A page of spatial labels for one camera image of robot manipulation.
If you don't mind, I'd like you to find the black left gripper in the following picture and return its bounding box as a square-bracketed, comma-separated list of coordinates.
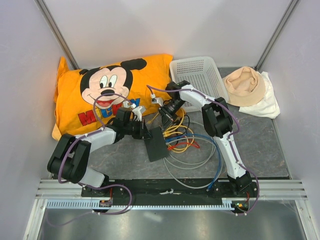
[123, 118, 152, 140]

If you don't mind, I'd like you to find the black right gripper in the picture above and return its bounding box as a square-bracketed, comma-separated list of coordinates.
[157, 99, 186, 132]

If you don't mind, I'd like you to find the black network switch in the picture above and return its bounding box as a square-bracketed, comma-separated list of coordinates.
[144, 126, 169, 163]

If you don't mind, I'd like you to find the yellow ethernet cable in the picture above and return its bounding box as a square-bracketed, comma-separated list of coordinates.
[146, 107, 191, 153]

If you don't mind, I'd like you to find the blue ethernet cable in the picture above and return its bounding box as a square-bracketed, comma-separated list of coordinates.
[164, 133, 224, 192]

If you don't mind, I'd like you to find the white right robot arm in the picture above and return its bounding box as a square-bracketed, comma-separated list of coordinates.
[156, 80, 252, 197]

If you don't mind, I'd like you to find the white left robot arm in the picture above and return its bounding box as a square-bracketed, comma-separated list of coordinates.
[47, 106, 152, 197]

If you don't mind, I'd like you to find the white plastic mesh basket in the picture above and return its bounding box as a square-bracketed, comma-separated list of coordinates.
[169, 56, 229, 101]

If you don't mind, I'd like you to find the orange Mickey Mouse pillow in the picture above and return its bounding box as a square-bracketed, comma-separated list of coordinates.
[52, 54, 173, 141]

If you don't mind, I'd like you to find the peach folded cloth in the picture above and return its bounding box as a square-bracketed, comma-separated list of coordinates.
[222, 66, 266, 107]

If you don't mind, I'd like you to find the white crumpled cloth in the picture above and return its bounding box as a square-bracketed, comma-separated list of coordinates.
[239, 71, 281, 119]

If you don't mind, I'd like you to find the black ethernet cable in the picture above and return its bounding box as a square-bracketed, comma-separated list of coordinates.
[172, 117, 193, 146]

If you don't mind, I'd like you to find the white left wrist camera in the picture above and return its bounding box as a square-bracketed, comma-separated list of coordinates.
[132, 106, 146, 122]

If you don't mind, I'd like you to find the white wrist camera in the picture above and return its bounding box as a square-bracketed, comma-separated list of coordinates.
[132, 106, 146, 122]
[150, 93, 164, 106]

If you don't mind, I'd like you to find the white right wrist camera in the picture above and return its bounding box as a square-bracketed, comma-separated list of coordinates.
[150, 93, 164, 106]

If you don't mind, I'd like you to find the red ethernet cable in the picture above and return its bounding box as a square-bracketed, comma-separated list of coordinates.
[166, 141, 201, 152]

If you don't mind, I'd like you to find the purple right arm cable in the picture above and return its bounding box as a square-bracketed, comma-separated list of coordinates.
[146, 84, 242, 141]

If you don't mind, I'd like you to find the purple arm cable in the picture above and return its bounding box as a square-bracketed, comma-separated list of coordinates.
[146, 84, 242, 141]
[57, 92, 136, 185]

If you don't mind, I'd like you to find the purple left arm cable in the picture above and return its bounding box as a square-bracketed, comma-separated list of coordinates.
[57, 92, 136, 185]

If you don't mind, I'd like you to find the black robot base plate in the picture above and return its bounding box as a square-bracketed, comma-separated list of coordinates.
[81, 178, 258, 206]

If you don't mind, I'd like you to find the aluminium slotted rail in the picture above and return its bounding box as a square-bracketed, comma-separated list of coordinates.
[36, 178, 308, 212]

